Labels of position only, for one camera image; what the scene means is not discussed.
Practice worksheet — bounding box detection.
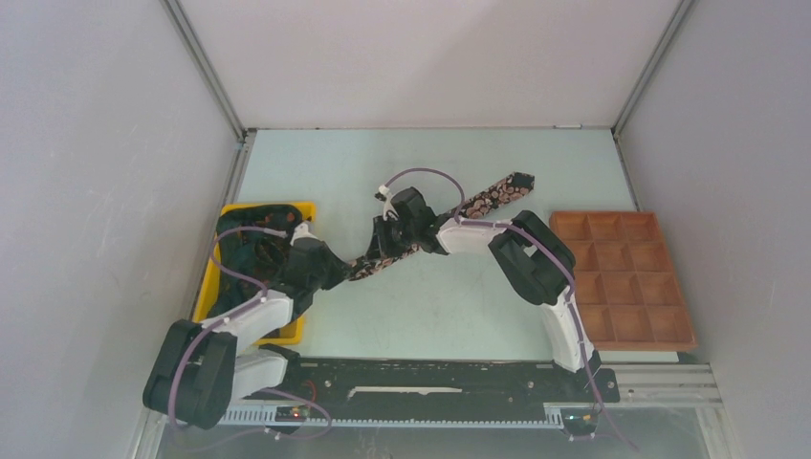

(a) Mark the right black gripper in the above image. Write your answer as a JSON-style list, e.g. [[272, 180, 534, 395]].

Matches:
[[364, 215, 419, 262]]

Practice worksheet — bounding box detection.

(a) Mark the pink rose floral tie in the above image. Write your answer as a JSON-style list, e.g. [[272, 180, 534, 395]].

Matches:
[[348, 172, 535, 281]]

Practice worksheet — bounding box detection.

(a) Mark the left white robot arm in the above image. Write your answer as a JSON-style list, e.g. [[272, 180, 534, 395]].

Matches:
[[142, 237, 350, 429]]

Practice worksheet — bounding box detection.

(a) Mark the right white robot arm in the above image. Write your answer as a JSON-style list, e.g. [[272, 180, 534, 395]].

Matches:
[[370, 210, 595, 400]]

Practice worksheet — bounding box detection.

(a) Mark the pile of dark ties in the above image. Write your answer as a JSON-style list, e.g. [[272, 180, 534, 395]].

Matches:
[[208, 202, 316, 317]]

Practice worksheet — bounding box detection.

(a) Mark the yellow plastic bin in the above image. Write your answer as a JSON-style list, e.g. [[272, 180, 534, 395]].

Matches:
[[192, 201, 318, 322]]

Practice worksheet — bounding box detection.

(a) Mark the brown compartment tray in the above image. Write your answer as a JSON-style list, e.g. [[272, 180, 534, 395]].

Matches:
[[550, 211, 698, 352]]

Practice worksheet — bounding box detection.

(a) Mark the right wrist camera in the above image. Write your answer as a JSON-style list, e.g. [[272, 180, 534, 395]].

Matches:
[[390, 186, 437, 232]]

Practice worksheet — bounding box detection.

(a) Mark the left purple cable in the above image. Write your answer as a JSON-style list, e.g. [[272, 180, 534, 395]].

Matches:
[[167, 227, 334, 442]]

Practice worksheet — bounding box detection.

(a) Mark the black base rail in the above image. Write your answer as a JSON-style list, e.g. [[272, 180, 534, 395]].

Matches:
[[278, 358, 621, 423]]

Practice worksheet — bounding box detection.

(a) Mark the white slotted cable duct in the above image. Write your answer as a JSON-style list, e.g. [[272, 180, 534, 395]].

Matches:
[[218, 404, 565, 430]]

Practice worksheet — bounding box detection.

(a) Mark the aluminium frame rail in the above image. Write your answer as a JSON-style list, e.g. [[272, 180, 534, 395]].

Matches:
[[146, 361, 724, 410]]

